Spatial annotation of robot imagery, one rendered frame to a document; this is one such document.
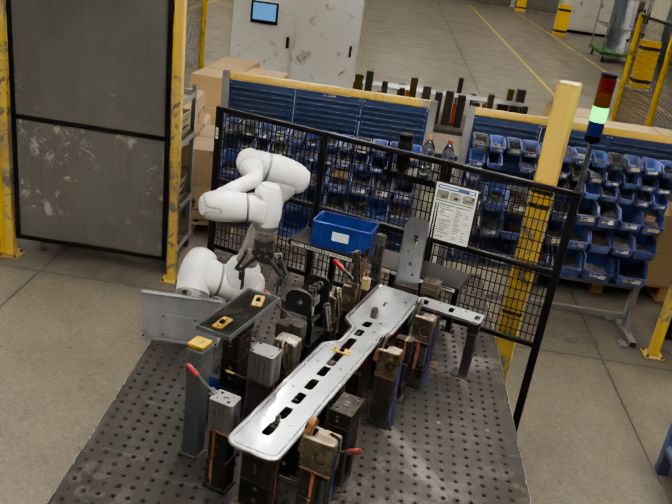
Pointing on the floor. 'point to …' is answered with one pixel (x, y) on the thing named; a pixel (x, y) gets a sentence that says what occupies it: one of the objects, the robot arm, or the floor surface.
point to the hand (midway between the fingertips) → (259, 288)
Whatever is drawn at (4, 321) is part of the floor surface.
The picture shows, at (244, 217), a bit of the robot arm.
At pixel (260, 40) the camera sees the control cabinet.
